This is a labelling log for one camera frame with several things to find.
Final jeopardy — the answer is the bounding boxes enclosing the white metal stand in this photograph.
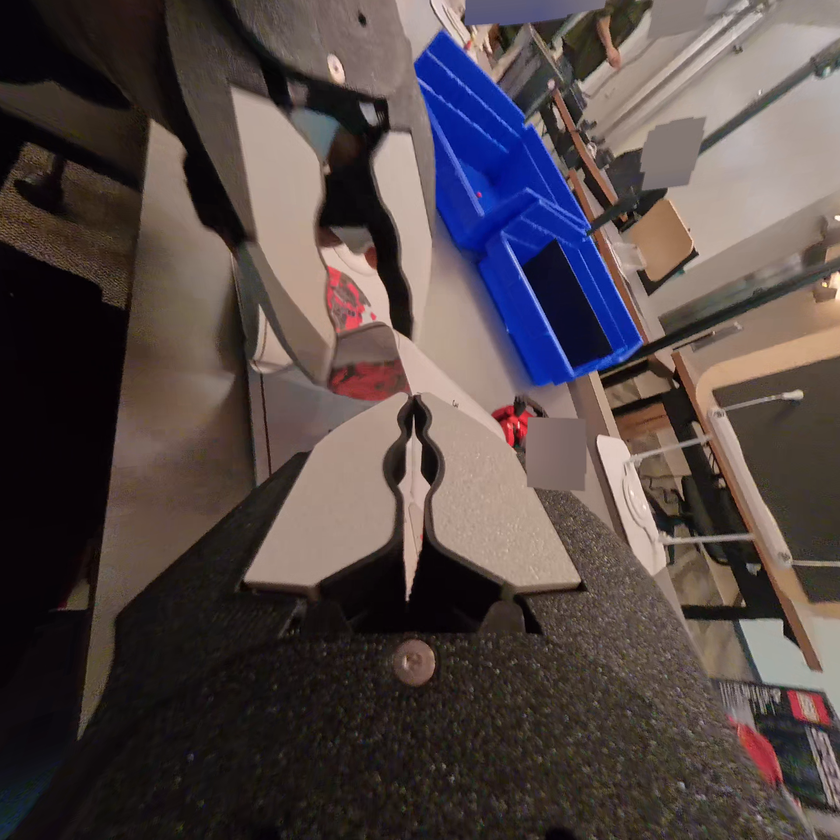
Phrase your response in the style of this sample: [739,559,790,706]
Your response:
[596,390,805,573]

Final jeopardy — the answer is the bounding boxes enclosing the white lego instruction booklet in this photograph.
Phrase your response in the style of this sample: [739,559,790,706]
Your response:
[235,244,521,488]

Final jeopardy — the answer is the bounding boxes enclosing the black lego box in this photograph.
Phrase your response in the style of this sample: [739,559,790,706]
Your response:
[714,678,840,816]

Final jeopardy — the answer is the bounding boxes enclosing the red lego car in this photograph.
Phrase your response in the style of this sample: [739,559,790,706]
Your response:
[491,395,550,451]

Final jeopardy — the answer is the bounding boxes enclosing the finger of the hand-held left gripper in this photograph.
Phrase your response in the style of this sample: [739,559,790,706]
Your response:
[230,84,342,387]
[322,128,435,342]

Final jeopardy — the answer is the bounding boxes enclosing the tan wooden chair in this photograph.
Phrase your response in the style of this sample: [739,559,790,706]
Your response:
[622,197,700,298]

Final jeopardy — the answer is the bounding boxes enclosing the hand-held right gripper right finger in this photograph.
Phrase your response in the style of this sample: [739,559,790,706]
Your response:
[412,392,585,597]

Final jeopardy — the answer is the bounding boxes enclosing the black board with wooden frame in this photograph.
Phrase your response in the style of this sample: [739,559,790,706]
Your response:
[671,350,840,672]

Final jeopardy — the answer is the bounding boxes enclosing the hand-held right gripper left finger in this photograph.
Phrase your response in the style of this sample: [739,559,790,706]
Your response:
[241,392,413,602]

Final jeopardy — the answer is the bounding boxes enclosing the long wooden desk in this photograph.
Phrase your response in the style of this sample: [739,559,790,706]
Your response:
[550,85,652,345]

